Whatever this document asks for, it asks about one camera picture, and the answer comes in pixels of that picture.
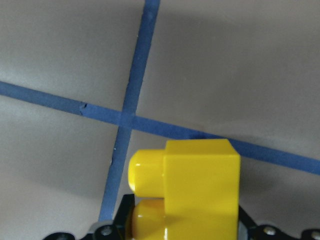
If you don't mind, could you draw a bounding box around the yellow toy block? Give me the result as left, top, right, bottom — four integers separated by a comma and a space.
128, 139, 241, 240

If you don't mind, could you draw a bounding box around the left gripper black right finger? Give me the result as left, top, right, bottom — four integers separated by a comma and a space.
238, 206, 320, 240

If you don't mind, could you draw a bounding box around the brown paper table cover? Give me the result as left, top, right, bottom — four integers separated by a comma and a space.
0, 0, 320, 240

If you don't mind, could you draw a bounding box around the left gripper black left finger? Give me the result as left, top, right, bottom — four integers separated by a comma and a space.
92, 194, 135, 240

